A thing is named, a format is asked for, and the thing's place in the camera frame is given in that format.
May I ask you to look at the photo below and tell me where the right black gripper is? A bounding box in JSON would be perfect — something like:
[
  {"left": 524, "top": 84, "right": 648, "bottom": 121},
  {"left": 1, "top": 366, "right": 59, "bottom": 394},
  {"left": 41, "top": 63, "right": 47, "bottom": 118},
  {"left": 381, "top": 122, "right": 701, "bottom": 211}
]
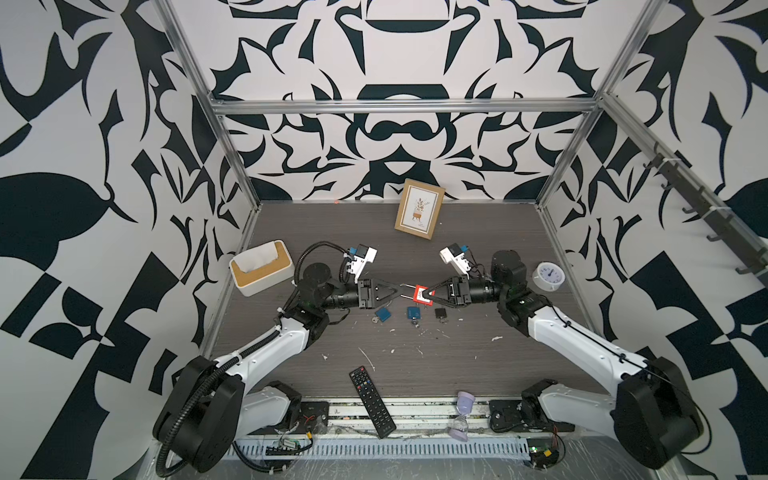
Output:
[{"left": 425, "top": 278, "right": 510, "bottom": 310}]

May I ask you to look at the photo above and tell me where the red padlock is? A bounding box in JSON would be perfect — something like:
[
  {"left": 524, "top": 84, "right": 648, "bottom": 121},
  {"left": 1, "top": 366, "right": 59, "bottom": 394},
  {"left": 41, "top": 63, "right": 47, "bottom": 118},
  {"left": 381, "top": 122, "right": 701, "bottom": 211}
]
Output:
[{"left": 400, "top": 284, "right": 434, "bottom": 307}]

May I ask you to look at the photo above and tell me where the small black padlock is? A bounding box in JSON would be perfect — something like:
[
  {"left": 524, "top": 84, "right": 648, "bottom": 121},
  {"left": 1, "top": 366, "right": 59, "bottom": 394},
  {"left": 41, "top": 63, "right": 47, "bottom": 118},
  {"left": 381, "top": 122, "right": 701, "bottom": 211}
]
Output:
[{"left": 434, "top": 308, "right": 449, "bottom": 324}]

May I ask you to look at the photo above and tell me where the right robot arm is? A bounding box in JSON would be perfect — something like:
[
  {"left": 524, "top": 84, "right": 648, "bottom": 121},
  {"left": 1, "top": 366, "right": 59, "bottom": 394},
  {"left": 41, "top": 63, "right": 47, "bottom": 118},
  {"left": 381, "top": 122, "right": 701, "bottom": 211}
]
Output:
[{"left": 422, "top": 244, "right": 708, "bottom": 469}]

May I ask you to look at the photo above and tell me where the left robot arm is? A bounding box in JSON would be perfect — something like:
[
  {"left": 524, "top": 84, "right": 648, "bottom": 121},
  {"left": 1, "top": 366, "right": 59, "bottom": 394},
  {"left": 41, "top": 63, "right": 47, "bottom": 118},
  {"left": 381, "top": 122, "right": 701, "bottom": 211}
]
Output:
[{"left": 152, "top": 263, "right": 401, "bottom": 478}]

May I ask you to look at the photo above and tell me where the large blue padlock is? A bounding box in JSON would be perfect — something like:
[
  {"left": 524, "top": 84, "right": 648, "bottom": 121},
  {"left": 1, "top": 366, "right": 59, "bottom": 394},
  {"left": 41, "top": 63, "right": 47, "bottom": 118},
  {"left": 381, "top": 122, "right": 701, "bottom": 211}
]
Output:
[{"left": 372, "top": 303, "right": 392, "bottom": 324}]

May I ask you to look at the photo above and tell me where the white tissue box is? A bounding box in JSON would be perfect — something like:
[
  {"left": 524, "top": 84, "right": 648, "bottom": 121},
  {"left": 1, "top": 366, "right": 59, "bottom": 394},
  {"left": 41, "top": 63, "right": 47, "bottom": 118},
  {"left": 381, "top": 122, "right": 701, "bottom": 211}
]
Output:
[{"left": 230, "top": 240, "right": 295, "bottom": 297}]

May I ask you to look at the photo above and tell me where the white alarm clock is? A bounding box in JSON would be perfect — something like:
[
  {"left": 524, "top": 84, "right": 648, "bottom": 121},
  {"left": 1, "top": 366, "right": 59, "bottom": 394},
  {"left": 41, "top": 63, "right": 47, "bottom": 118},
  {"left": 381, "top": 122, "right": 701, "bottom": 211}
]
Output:
[{"left": 532, "top": 262, "right": 566, "bottom": 292}]

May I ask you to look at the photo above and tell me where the black remote control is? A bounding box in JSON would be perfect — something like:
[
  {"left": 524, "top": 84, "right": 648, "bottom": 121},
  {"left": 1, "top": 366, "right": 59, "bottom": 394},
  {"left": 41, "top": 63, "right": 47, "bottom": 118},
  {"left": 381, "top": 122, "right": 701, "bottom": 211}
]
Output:
[{"left": 349, "top": 366, "right": 397, "bottom": 439}]

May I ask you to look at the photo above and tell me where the purple hourglass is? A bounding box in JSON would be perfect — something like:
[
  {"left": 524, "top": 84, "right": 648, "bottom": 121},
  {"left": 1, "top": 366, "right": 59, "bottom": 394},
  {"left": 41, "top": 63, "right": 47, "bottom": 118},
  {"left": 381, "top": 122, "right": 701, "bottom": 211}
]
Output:
[{"left": 447, "top": 391, "right": 476, "bottom": 442}]

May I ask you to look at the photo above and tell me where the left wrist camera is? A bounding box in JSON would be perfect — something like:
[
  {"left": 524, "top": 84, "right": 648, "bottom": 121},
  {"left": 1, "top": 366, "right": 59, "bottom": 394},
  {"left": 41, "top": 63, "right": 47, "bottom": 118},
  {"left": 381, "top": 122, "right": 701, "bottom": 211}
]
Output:
[{"left": 346, "top": 244, "right": 378, "bottom": 283}]

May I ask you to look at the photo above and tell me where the wooden picture frame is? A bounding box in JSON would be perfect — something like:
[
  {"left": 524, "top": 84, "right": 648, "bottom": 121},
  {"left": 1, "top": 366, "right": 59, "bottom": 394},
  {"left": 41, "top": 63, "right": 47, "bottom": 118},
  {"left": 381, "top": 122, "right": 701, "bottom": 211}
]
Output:
[{"left": 394, "top": 179, "right": 445, "bottom": 240}]

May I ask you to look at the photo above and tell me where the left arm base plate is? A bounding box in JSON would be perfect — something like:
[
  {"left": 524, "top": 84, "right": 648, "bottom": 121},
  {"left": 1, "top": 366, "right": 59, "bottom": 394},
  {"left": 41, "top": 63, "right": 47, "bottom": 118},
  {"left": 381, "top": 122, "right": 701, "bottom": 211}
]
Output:
[{"left": 250, "top": 401, "right": 330, "bottom": 435}]

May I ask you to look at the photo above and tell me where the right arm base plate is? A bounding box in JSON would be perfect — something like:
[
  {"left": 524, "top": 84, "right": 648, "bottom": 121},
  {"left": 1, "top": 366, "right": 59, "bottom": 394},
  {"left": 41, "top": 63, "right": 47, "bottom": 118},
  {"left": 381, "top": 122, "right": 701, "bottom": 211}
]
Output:
[{"left": 488, "top": 399, "right": 576, "bottom": 433}]

